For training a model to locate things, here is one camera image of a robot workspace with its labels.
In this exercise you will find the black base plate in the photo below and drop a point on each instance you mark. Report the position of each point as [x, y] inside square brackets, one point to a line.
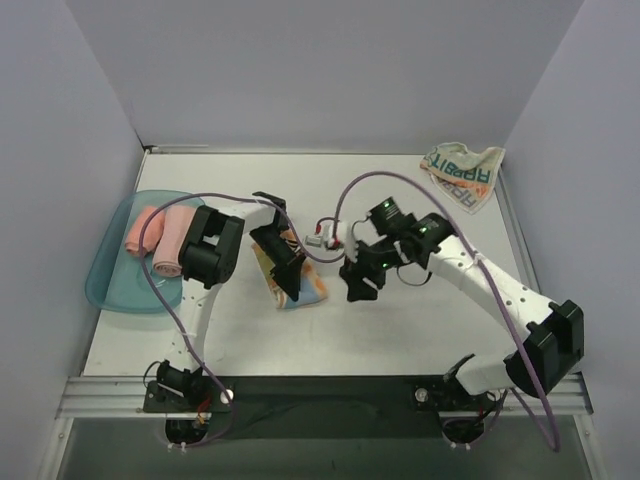
[321, 408]

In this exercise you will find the aluminium front rail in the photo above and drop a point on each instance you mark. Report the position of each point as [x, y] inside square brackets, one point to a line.
[123, 397]

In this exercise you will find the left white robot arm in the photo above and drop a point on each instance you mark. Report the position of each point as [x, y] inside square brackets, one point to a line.
[207, 255]

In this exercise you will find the salmon rolled towel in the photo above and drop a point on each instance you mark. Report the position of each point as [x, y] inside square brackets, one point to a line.
[138, 242]

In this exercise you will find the teal plastic tray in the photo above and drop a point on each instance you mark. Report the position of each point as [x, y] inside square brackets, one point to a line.
[121, 282]

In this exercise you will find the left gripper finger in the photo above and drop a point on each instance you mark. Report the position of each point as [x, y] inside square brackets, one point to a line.
[282, 276]
[296, 269]

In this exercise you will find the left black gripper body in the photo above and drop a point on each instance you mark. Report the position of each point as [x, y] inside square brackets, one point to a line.
[282, 259]

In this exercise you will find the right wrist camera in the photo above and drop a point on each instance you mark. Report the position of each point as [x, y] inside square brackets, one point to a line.
[340, 236]

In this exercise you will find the white rabbit print towel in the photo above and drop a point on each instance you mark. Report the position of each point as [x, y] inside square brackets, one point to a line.
[466, 177]

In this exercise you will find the pink rolled towel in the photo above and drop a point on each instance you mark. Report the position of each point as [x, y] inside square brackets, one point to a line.
[165, 261]

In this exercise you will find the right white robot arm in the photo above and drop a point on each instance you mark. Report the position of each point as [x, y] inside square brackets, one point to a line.
[548, 336]

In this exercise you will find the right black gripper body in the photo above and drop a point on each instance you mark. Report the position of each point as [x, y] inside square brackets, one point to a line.
[364, 270]

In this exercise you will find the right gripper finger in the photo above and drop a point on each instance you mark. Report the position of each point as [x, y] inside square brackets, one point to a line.
[359, 290]
[349, 272]

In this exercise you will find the orange polka dot towel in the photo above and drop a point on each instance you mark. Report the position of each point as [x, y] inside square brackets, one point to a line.
[313, 289]

